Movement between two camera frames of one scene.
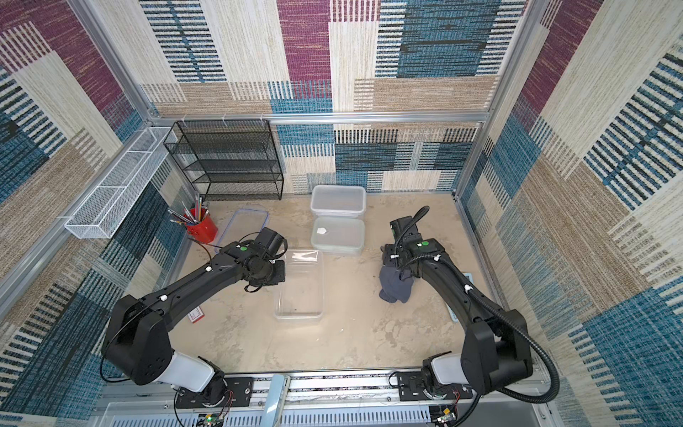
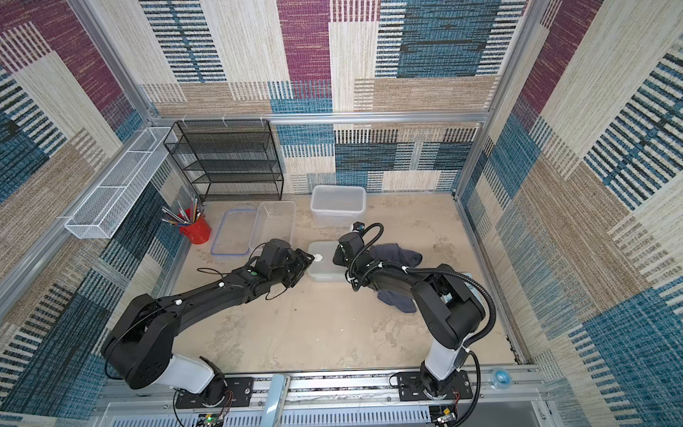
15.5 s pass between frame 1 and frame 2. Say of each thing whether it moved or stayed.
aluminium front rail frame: stayed
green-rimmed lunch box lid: moved
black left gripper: stayed
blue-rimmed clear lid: stayed
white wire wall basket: stayed
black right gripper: moved
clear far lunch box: stayed
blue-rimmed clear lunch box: moved
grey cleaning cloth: moved
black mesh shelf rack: stayed
